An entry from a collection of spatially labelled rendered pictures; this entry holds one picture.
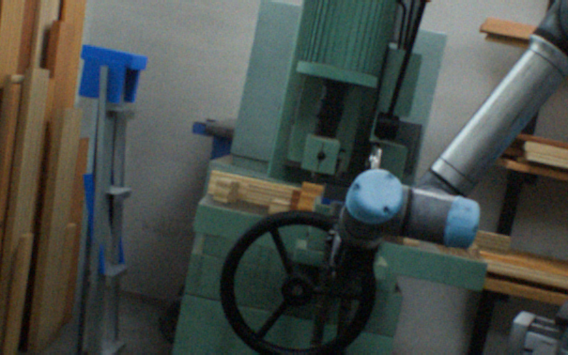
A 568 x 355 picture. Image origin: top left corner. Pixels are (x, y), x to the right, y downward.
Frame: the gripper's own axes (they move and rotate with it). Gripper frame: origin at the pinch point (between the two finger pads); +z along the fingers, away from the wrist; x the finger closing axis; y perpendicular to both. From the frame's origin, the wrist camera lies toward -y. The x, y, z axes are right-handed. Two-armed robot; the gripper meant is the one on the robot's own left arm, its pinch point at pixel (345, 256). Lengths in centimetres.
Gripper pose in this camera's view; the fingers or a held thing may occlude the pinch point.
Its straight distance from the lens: 168.8
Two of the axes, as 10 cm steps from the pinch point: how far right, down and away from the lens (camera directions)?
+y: -1.9, 8.9, -4.1
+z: -0.7, 4.0, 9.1
